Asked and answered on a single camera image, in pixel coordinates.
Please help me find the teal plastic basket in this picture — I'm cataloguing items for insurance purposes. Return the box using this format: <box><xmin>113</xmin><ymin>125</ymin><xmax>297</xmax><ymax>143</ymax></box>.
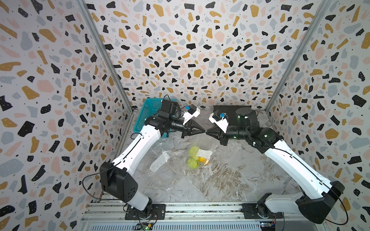
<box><xmin>134</xmin><ymin>98</ymin><xmax>179</xmax><ymax>133</ymax></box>

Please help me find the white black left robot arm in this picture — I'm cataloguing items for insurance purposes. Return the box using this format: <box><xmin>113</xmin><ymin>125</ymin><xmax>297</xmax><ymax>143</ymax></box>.
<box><xmin>100</xmin><ymin>99</ymin><xmax>205</xmax><ymax>213</ymax></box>

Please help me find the black ribbed carrying case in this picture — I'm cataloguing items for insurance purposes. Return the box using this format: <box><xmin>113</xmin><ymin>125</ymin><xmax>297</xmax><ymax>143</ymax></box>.
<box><xmin>213</xmin><ymin>105</ymin><xmax>251</xmax><ymax>119</ymax></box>

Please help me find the clear zip-top bag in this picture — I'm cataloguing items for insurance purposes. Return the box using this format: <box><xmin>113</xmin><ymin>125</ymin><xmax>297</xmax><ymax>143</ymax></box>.
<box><xmin>134</xmin><ymin>137</ymin><xmax>188</xmax><ymax>194</ymax></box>
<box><xmin>187</xmin><ymin>134</ymin><xmax>220</xmax><ymax>169</ymax></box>

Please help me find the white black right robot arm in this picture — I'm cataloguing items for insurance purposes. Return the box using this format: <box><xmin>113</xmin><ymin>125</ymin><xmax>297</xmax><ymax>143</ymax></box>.
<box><xmin>206</xmin><ymin>107</ymin><xmax>345</xmax><ymax>224</ymax></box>

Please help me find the white packet in right bag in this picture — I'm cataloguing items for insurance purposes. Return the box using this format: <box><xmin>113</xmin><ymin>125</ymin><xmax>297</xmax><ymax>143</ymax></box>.
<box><xmin>197</xmin><ymin>149</ymin><xmax>213</xmax><ymax>159</ymax></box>

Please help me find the green pear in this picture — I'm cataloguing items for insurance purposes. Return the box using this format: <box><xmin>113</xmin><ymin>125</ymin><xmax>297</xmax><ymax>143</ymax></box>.
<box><xmin>187</xmin><ymin>157</ymin><xmax>198</xmax><ymax>169</ymax></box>

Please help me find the orange fruit in right bag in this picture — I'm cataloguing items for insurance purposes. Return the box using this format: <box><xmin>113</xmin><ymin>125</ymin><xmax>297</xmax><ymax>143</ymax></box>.
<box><xmin>203</xmin><ymin>158</ymin><xmax>210</xmax><ymax>165</ymax></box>

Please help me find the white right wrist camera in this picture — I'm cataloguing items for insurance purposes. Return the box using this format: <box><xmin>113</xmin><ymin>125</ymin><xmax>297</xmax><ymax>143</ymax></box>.
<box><xmin>209</xmin><ymin>110</ymin><xmax>229</xmax><ymax>133</ymax></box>

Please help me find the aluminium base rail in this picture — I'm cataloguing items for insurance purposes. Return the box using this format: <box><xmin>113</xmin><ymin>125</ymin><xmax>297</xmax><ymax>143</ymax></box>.
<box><xmin>80</xmin><ymin>202</ymin><xmax>330</xmax><ymax>231</ymax></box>

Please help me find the green fruit in right bag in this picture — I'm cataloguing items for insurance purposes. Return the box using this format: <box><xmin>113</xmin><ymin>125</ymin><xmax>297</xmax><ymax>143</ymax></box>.
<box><xmin>189</xmin><ymin>146</ymin><xmax>199</xmax><ymax>159</ymax></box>

